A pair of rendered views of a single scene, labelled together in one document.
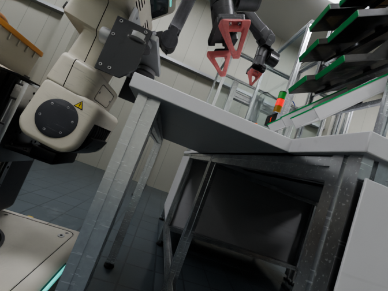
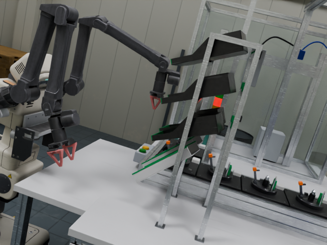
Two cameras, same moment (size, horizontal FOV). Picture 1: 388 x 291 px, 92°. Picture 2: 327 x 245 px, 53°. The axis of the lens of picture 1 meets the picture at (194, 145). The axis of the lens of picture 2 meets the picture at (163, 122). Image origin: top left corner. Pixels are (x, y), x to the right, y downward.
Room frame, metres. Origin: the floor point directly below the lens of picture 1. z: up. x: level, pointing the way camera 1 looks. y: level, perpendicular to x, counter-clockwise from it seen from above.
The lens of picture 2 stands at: (-0.72, -0.75, 1.58)
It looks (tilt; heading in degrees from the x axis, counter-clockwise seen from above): 13 degrees down; 17
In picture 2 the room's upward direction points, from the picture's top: 15 degrees clockwise
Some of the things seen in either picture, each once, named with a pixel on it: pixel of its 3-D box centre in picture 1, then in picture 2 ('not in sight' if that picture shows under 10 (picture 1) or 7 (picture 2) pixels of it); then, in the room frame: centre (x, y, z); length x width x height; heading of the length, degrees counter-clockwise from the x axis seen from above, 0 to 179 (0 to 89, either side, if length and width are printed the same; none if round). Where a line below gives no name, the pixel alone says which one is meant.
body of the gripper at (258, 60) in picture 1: (257, 64); (158, 88); (0.93, -0.16, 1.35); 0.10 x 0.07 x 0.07; 8
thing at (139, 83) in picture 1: (225, 151); (124, 178); (0.82, -0.14, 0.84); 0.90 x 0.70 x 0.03; 7
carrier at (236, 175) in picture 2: not in sight; (221, 167); (1.04, -0.59, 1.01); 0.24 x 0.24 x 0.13; 8
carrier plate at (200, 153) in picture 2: not in sight; (185, 148); (1.34, -0.30, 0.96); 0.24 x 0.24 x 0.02; 8
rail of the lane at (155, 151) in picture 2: not in sight; (160, 150); (1.26, -0.16, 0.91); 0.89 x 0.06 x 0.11; 8
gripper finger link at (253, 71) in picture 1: (252, 78); (156, 100); (0.94, -0.16, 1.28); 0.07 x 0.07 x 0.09; 8
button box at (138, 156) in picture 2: not in sight; (144, 152); (1.06, -0.13, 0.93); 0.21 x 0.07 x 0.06; 8
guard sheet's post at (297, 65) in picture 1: (289, 88); (229, 82); (1.22, -0.47, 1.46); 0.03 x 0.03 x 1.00; 8
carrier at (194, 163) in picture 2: not in sight; (179, 154); (1.01, -0.35, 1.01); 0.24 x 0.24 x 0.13; 8
